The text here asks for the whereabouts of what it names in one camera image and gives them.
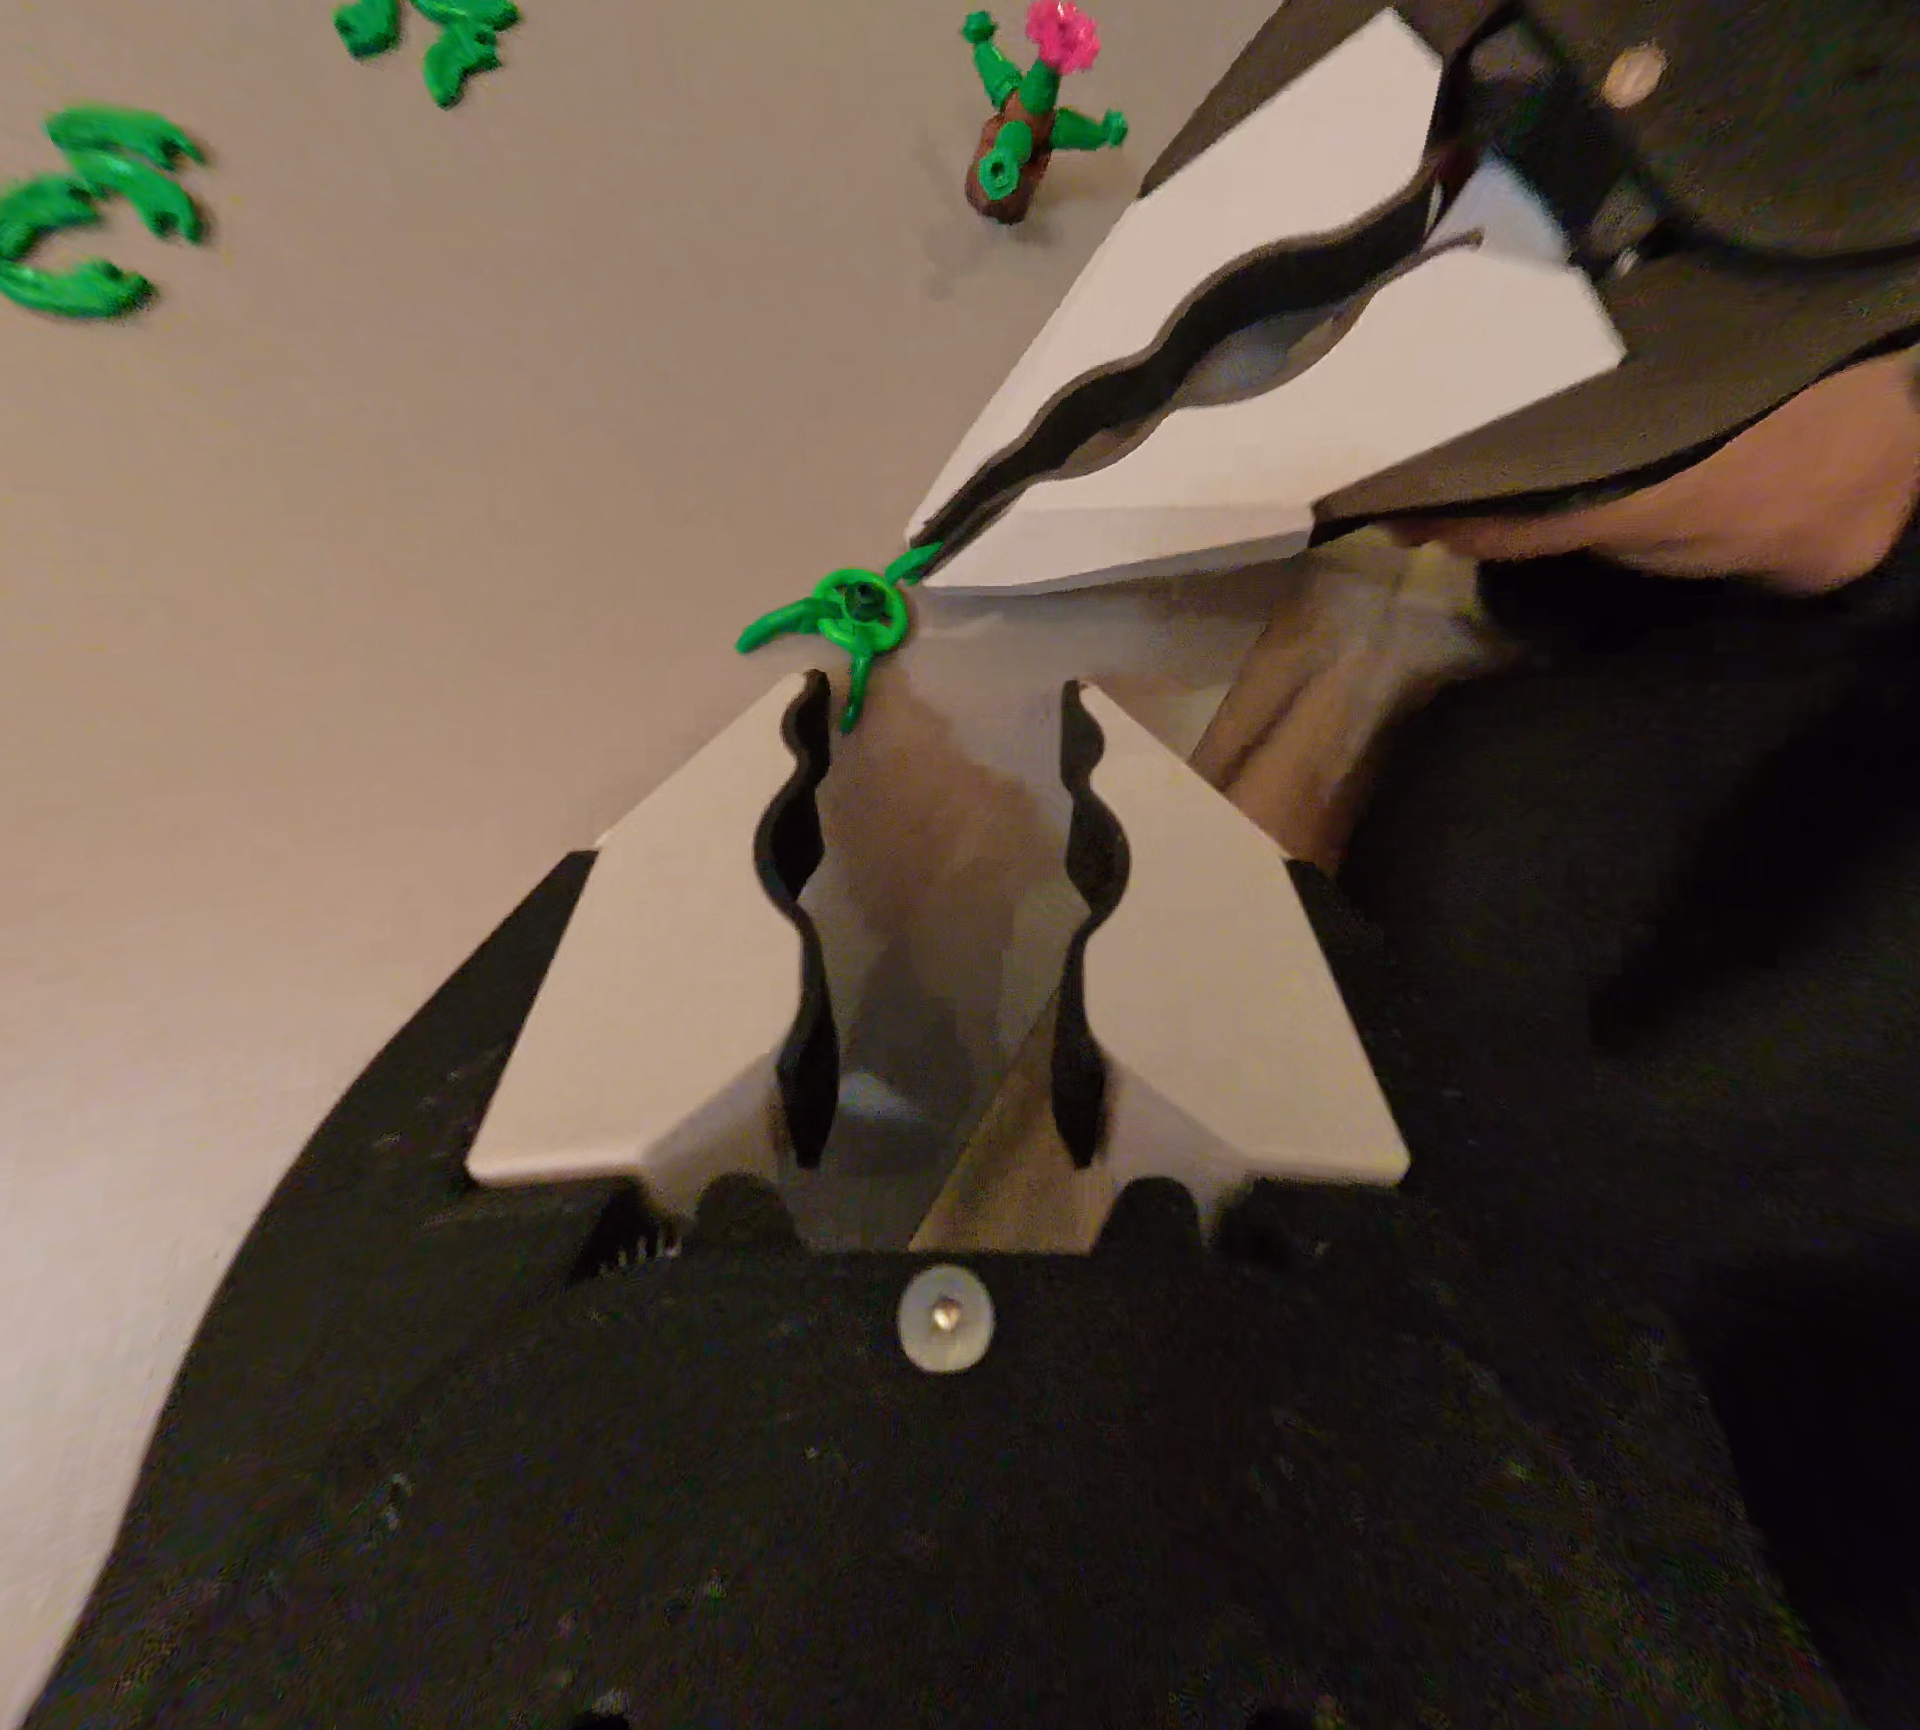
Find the person's black jacket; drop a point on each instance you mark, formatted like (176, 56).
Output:
(1729, 859)

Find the scattered green leaf pieces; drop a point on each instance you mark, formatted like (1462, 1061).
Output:
(78, 288)

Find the green wheel stem piece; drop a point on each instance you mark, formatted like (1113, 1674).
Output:
(888, 620)

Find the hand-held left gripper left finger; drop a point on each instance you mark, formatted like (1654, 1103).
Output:
(645, 1006)

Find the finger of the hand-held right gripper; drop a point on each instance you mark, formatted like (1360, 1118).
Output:
(1346, 411)
(1232, 198)

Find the person's right hand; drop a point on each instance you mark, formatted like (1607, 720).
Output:
(1770, 484)

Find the small brick flower plant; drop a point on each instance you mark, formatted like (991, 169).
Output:
(1007, 169)

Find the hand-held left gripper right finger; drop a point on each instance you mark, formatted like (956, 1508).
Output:
(1245, 1006)

